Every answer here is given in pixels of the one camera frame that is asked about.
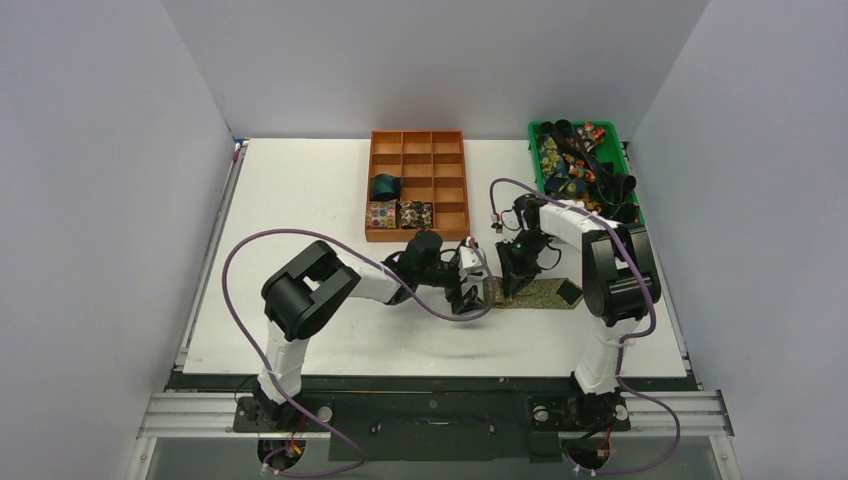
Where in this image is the olive floral patterned tie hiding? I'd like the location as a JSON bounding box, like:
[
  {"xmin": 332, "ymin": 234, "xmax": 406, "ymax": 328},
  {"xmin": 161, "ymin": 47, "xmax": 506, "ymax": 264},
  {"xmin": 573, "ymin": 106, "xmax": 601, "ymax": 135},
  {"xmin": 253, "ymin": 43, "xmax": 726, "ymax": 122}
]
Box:
[{"xmin": 482, "ymin": 277, "xmax": 584, "ymax": 310}]

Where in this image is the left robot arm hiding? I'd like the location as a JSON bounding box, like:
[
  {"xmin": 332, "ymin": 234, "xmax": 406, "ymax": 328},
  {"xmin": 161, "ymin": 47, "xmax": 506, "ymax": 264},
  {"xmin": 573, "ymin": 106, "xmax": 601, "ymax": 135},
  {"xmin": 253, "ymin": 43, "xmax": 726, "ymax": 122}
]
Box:
[{"xmin": 253, "ymin": 230, "xmax": 488, "ymax": 430}]

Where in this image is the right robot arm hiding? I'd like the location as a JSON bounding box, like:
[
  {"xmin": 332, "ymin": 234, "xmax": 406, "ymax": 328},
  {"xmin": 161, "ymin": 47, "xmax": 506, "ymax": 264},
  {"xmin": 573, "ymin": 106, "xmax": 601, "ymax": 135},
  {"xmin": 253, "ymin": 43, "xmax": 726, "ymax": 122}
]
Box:
[{"xmin": 496, "ymin": 194, "xmax": 661, "ymax": 430}]

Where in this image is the pile of patterned ties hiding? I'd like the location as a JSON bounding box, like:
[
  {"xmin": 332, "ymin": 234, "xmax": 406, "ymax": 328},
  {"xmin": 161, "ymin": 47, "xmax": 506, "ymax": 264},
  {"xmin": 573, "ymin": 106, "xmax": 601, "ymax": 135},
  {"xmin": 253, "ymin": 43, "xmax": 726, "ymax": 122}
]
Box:
[{"xmin": 535, "ymin": 121, "xmax": 643, "ymax": 223}]

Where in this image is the rolled black floral tie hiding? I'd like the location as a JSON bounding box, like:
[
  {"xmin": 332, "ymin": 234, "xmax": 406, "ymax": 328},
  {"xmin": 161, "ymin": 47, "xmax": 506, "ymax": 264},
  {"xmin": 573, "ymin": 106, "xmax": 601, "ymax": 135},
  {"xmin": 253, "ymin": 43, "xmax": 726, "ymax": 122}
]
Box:
[{"xmin": 398, "ymin": 200, "xmax": 434, "ymax": 229}]

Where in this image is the rolled dotted colourful tie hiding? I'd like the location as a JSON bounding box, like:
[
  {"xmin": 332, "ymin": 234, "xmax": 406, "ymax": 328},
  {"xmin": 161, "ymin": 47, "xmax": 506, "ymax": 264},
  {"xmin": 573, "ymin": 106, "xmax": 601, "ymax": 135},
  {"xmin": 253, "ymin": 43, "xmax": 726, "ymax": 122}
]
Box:
[{"xmin": 366, "ymin": 200, "xmax": 398, "ymax": 230}]

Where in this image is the orange compartment tray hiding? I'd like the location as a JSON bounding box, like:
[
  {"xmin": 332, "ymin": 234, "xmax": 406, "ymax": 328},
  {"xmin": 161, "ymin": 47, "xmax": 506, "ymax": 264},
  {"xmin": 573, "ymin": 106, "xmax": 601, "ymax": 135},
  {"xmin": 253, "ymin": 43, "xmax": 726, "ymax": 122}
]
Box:
[{"xmin": 364, "ymin": 130, "xmax": 470, "ymax": 242}]

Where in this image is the rolled dark green tie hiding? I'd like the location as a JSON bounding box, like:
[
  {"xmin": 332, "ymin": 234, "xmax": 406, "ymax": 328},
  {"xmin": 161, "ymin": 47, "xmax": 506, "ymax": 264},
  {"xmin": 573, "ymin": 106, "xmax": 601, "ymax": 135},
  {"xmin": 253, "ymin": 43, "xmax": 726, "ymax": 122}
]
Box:
[{"xmin": 369, "ymin": 173, "xmax": 403, "ymax": 202}]

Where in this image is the green plastic bin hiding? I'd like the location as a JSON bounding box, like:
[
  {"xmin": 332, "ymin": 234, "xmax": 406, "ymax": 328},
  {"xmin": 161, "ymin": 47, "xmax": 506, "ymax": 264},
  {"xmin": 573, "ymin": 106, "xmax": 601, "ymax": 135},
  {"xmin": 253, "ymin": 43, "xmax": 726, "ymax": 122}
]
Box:
[{"xmin": 527, "ymin": 120, "xmax": 647, "ymax": 227}]

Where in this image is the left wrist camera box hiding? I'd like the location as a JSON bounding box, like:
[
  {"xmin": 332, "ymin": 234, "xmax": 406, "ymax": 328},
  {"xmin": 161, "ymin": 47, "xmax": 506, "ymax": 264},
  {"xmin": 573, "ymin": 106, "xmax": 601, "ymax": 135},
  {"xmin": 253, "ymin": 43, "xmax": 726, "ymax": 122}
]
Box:
[{"xmin": 457, "ymin": 236, "xmax": 485, "ymax": 276}]

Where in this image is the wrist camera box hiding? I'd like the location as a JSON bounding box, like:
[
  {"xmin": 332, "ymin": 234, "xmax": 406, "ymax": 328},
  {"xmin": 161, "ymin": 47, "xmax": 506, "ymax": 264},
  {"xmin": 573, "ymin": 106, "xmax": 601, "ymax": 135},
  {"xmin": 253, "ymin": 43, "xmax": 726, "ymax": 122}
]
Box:
[
  {"xmin": 457, "ymin": 236, "xmax": 485, "ymax": 276},
  {"xmin": 490, "ymin": 216, "xmax": 503, "ymax": 234}
]

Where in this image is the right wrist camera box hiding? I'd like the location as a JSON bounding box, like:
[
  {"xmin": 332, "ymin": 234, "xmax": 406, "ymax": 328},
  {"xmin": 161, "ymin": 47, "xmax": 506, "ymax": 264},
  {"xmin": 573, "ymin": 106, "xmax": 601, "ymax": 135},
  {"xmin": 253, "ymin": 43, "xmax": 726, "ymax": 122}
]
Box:
[{"xmin": 490, "ymin": 216, "xmax": 503, "ymax": 234}]

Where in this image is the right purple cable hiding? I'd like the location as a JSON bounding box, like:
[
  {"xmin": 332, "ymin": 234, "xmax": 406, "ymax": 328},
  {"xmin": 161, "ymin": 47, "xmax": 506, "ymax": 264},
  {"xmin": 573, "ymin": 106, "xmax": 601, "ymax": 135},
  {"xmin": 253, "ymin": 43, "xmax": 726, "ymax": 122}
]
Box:
[{"xmin": 488, "ymin": 177, "xmax": 682, "ymax": 478}]

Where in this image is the purple cable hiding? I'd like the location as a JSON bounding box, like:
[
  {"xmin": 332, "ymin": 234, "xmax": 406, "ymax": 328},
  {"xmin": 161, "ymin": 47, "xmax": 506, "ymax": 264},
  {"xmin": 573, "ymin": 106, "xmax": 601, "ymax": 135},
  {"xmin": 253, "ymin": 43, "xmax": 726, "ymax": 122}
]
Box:
[
  {"xmin": 221, "ymin": 228, "xmax": 498, "ymax": 478},
  {"xmin": 488, "ymin": 177, "xmax": 682, "ymax": 478}
]

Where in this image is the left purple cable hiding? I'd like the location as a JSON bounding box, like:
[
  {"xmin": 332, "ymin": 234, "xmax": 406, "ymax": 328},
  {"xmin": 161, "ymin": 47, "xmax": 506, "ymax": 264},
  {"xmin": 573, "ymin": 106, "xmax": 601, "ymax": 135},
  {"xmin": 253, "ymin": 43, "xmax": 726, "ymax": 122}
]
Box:
[{"xmin": 221, "ymin": 228, "xmax": 498, "ymax": 478}]

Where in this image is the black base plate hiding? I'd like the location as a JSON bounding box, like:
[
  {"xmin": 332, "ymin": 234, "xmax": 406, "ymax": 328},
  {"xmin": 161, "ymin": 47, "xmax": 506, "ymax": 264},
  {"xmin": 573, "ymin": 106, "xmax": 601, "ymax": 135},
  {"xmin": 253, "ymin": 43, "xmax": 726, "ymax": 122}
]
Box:
[{"xmin": 142, "ymin": 377, "xmax": 694, "ymax": 469}]

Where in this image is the aluminium frame rail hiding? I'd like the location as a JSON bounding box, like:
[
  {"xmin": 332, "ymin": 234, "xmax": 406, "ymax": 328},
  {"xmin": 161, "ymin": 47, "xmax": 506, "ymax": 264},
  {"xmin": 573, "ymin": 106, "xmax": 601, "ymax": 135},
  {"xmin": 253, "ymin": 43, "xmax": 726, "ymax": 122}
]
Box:
[{"xmin": 127, "ymin": 387, "xmax": 742, "ymax": 479}]

